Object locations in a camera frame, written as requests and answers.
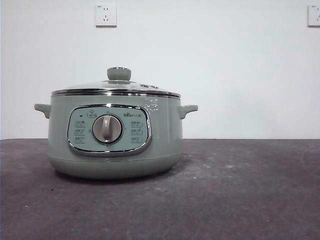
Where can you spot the glass lid with green knob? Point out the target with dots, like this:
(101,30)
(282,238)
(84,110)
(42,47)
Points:
(119,73)

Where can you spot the pale green electric cooking pot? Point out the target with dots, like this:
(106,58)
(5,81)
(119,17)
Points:
(162,130)

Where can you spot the white wall socket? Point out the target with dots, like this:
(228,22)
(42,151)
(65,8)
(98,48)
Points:
(314,15)
(105,15)

